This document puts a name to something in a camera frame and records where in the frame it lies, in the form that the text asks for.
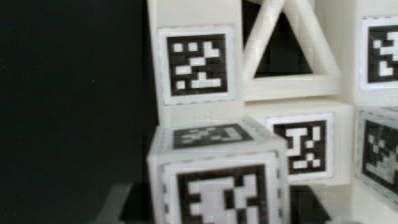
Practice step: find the white tagged cube front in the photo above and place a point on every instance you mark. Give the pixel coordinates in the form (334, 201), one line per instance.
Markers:
(217, 175)

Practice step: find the white tagged cube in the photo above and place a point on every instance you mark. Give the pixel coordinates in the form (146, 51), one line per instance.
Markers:
(217, 175)
(377, 151)

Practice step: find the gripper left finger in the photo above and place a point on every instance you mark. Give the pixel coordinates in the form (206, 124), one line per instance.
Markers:
(112, 211)

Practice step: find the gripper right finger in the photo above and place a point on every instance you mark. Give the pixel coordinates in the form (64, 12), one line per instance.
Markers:
(307, 211)

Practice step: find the white chair part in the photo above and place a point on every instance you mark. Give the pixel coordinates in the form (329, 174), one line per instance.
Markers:
(291, 97)

